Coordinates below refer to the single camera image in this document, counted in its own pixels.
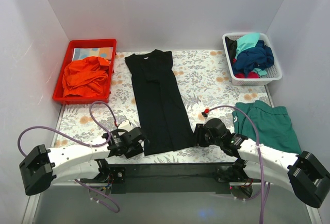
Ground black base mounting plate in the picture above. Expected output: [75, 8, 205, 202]
[97, 162, 264, 195]

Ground magenta red garment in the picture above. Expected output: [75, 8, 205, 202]
[232, 58, 259, 79]

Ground folded dark green t shirt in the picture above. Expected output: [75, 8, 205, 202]
[232, 100, 302, 154]

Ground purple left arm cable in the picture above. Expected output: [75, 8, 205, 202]
[17, 101, 129, 213]

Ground black t shirt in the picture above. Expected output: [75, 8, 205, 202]
[125, 49, 194, 156]

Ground white plastic basket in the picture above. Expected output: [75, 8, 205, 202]
[222, 32, 282, 86]

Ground floral table mat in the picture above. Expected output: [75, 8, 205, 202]
[53, 50, 270, 164]

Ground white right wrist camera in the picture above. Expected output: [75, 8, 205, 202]
[201, 108, 215, 123]

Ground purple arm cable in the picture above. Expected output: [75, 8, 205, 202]
[17, 101, 129, 213]
[208, 105, 271, 224]

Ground red plastic tray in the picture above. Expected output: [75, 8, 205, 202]
[53, 38, 117, 105]

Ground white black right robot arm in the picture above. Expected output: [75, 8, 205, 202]
[194, 118, 329, 208]

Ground pastel patterned folded cloth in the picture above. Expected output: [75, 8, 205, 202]
[72, 47, 113, 61]

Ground teal mint t shirt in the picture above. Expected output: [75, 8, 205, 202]
[236, 33, 260, 58]

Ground navy blue t shirt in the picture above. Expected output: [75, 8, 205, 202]
[236, 40, 274, 72]

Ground black garment in basket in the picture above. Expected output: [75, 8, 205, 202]
[225, 36, 237, 60]

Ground aluminium frame rail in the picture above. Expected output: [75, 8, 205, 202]
[21, 163, 323, 224]

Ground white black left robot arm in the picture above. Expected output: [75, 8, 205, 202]
[19, 126, 148, 196]

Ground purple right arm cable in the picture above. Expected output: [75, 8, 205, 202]
[208, 105, 271, 224]

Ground orange t shirt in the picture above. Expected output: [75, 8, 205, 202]
[62, 56, 110, 98]

